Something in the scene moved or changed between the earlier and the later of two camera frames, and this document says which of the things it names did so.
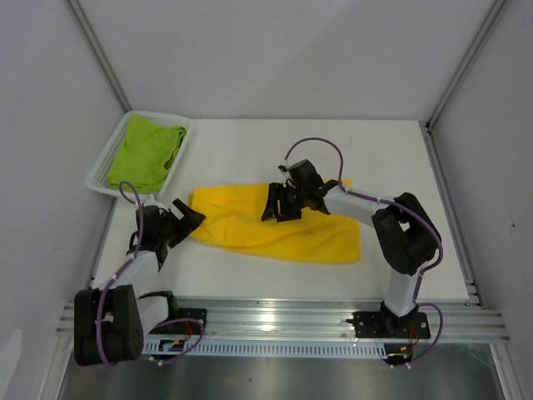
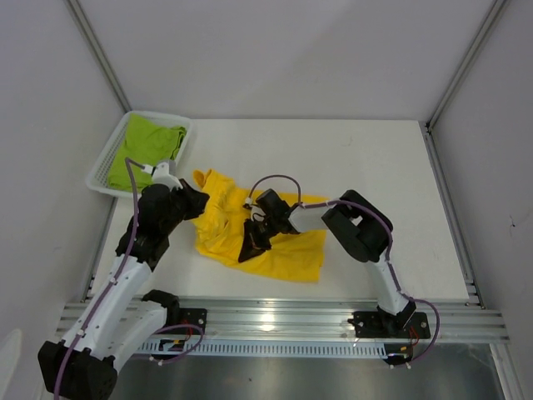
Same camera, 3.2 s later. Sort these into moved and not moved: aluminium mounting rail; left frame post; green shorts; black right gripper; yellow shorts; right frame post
Moved: black right gripper; yellow shorts
Not moved: green shorts; right frame post; left frame post; aluminium mounting rail
